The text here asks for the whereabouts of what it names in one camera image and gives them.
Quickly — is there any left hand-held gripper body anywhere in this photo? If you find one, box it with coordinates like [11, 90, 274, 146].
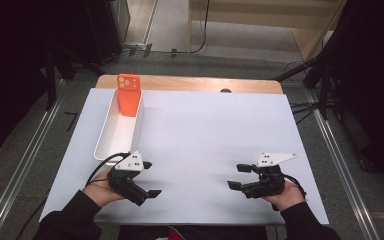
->
[107, 150, 149, 207]

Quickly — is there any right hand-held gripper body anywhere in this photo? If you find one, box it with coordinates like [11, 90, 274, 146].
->
[243, 152, 298, 200]

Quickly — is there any white plastic storage box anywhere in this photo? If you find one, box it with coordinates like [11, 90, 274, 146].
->
[93, 86, 145, 163]

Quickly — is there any orange phone case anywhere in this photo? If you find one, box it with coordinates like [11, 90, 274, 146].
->
[116, 73, 142, 118]

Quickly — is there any person's right hand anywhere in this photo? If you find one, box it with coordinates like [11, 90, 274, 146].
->
[261, 181, 306, 212]

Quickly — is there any person's left hand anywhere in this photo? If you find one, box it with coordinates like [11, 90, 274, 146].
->
[83, 170, 128, 208]

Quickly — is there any white table board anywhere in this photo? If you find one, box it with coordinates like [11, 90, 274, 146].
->
[39, 87, 330, 225]

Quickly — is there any wooden table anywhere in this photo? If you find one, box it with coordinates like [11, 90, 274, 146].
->
[95, 74, 284, 95]

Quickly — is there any black tripod stand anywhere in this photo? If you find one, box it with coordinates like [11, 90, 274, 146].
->
[274, 56, 344, 121]

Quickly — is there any white power strip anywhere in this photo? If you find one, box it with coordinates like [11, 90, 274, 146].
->
[123, 41, 148, 51]

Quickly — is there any black metal stand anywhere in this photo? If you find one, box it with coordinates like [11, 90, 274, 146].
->
[44, 46, 104, 111]

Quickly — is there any black cabinet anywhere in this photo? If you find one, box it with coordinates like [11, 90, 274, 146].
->
[84, 0, 131, 66]

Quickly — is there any light wooden shelf unit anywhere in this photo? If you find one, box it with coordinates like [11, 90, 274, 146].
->
[188, 0, 348, 63]

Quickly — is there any black curtain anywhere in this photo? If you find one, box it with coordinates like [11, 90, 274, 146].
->
[0, 0, 91, 164]
[326, 0, 384, 184]

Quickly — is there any right hand-held gripper black cable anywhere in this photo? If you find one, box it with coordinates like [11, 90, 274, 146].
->
[283, 173, 308, 198]

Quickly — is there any hand-held gripper black cable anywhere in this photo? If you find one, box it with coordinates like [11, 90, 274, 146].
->
[84, 152, 133, 188]
[283, 173, 308, 198]

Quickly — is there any left hand-held gripper black cable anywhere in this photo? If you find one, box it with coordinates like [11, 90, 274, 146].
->
[84, 152, 133, 188]

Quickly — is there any metal floor rail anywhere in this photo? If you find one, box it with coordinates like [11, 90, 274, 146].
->
[0, 78, 68, 240]
[304, 89, 381, 240]

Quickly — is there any thin black floor cable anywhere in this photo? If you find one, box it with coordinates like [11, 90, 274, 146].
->
[15, 194, 52, 240]

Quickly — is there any hanging black cable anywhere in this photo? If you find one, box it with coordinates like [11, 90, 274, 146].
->
[169, 0, 211, 56]

